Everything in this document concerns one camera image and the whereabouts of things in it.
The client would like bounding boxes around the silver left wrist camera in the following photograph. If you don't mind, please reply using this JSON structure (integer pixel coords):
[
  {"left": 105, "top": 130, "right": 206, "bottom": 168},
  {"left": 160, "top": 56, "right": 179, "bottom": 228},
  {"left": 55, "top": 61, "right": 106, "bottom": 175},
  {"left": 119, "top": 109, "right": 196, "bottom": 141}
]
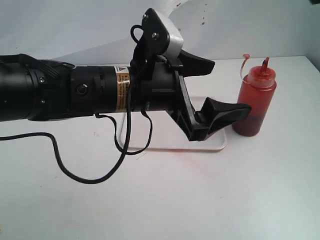
[{"left": 130, "top": 8, "right": 184, "bottom": 65}]

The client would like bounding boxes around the white rectangular tray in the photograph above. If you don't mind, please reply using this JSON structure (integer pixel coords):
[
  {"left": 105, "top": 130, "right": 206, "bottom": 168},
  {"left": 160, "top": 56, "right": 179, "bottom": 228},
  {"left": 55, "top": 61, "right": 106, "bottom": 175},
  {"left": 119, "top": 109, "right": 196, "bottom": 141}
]
[{"left": 129, "top": 111, "right": 227, "bottom": 152}]

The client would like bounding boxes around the red sauce squeeze bottle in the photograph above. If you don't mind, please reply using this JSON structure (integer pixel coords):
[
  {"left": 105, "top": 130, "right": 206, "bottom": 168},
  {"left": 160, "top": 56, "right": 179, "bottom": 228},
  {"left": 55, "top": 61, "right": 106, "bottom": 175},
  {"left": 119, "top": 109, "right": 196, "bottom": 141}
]
[{"left": 232, "top": 54, "right": 277, "bottom": 137}]

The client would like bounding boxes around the black left camera cable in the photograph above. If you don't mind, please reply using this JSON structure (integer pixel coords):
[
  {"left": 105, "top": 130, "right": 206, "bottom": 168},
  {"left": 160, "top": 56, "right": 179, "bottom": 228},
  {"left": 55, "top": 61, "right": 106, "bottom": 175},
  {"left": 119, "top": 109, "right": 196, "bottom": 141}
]
[{"left": 0, "top": 23, "right": 154, "bottom": 185}]

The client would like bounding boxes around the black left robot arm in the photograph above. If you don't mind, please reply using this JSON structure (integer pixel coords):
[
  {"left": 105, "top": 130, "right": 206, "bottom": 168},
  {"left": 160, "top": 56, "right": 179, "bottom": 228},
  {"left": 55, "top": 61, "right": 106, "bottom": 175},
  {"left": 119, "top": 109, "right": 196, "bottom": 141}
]
[{"left": 0, "top": 52, "right": 252, "bottom": 141}]

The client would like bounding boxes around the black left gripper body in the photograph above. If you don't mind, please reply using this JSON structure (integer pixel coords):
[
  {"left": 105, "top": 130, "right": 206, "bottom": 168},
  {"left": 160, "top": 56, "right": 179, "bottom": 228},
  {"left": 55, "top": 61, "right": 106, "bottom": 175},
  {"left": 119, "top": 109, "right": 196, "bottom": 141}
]
[{"left": 70, "top": 56, "right": 211, "bottom": 141}]

